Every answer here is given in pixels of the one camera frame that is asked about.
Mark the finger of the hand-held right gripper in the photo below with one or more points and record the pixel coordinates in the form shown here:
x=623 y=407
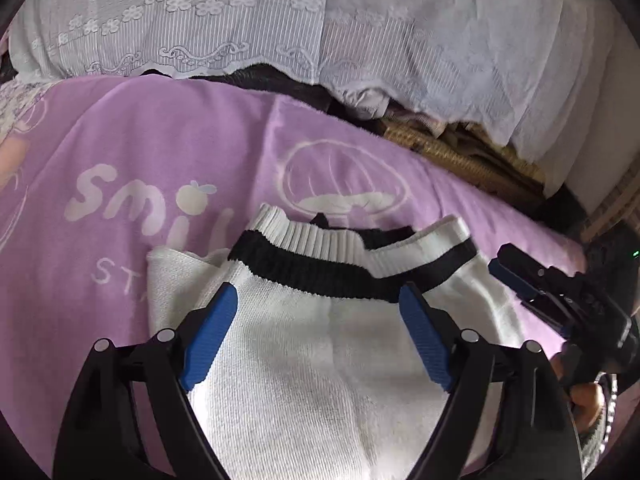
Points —
x=520 y=287
x=525 y=260

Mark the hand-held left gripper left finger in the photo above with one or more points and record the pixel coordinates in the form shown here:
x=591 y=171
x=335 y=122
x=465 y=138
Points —
x=210 y=335

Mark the beige checked curtain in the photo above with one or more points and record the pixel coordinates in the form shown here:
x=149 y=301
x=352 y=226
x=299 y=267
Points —
x=612 y=205

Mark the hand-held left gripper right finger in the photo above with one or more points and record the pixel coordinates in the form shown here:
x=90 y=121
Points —
x=425 y=335

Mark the white lace cover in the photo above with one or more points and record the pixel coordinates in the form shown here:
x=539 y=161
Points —
x=250 y=10

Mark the grey cloth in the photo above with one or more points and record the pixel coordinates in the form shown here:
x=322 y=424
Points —
x=370 y=100

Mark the person's right forearm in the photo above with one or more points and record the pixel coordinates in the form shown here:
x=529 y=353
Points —
x=602 y=445

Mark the white sweater black-striped collar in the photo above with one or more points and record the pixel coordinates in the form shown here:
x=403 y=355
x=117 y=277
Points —
x=300 y=360

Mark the person's right hand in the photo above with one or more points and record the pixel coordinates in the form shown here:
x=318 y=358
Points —
x=587 y=402

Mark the brown woven mat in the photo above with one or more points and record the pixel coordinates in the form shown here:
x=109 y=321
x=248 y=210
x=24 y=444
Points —
x=450 y=155

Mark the purple printed blanket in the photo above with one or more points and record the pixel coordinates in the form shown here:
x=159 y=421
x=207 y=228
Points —
x=150 y=135

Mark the purple floral bed sheet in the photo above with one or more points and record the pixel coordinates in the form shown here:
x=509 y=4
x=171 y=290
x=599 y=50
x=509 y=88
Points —
x=15 y=97

